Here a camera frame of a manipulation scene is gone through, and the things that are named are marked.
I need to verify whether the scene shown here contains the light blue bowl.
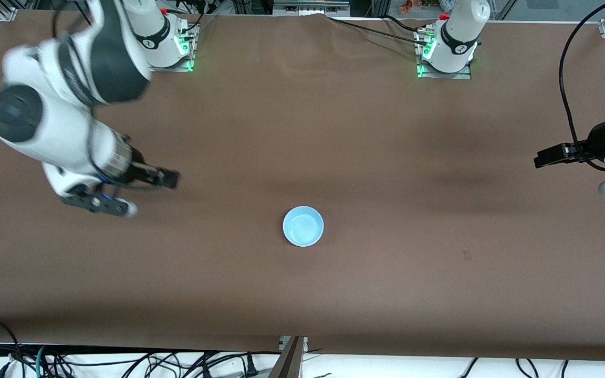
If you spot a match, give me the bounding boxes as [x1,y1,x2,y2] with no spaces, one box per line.
[283,206,325,247]

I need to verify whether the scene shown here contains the brown table cover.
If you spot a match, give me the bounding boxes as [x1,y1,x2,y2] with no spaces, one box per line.
[0,9,605,363]

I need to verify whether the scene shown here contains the colourful background objects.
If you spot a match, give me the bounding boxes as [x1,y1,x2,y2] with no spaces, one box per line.
[399,0,456,14]

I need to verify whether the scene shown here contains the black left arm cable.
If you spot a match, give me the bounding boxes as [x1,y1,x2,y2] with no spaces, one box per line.
[559,0,605,173]

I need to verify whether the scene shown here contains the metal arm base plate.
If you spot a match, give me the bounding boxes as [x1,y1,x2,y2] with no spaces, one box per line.
[148,24,199,72]
[416,29,473,80]

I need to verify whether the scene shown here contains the short black base cable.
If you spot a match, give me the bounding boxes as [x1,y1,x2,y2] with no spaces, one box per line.
[174,0,218,40]

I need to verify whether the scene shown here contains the long black base cable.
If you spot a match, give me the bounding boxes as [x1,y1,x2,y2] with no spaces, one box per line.
[326,15,429,45]

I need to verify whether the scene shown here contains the aluminium frame post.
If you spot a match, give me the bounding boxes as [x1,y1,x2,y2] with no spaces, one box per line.
[268,336,309,378]

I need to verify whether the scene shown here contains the silver background rail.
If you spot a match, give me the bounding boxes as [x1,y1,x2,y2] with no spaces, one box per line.
[273,0,351,16]

